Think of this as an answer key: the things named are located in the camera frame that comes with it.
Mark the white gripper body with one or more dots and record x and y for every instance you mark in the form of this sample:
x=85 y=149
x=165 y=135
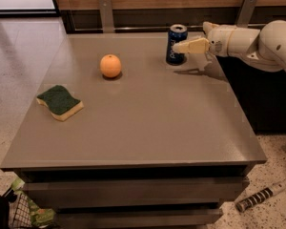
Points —
x=221 y=40

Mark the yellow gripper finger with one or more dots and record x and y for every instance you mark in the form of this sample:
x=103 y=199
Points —
x=199 y=45
x=208 y=26

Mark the blue pepsi can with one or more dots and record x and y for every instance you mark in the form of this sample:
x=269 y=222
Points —
x=176 y=34

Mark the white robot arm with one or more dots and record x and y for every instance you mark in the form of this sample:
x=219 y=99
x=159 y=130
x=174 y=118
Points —
x=263 y=49

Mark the orange fruit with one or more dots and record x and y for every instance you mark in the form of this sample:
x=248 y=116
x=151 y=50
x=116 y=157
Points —
x=110 y=65

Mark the grey drawer cabinet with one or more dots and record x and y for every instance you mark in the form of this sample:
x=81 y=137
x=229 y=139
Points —
x=152 y=121

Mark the green and yellow sponge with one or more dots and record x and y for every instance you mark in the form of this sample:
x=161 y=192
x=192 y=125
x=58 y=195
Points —
x=61 y=104

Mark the white power strip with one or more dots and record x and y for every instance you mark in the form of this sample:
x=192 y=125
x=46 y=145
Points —
x=260 y=196

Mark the upper grey drawer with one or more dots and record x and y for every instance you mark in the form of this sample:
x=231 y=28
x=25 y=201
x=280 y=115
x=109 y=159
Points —
x=135 y=192

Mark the grey drawer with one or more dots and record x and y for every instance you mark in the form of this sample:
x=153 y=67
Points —
x=135 y=192
x=138 y=219

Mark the lower grey drawer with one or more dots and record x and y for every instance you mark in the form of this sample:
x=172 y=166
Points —
x=138 y=219

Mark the green snack bag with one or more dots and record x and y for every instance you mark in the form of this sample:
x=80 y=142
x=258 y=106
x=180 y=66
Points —
x=40 y=218

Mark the black bag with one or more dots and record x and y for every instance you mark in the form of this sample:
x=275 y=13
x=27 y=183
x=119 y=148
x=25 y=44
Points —
x=5 y=200

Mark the right metal bracket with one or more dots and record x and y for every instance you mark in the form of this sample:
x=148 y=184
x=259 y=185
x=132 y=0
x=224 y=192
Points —
x=245 y=13

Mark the metal bracket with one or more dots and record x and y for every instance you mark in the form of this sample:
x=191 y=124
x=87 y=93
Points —
x=106 y=14
x=245 y=13

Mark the left metal bracket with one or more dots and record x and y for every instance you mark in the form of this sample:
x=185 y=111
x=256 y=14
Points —
x=106 y=14

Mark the metal rail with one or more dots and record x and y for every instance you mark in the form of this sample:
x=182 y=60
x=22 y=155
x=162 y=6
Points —
x=154 y=29

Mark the wire mesh basket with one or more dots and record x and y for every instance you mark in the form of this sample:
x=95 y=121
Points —
x=20 y=217

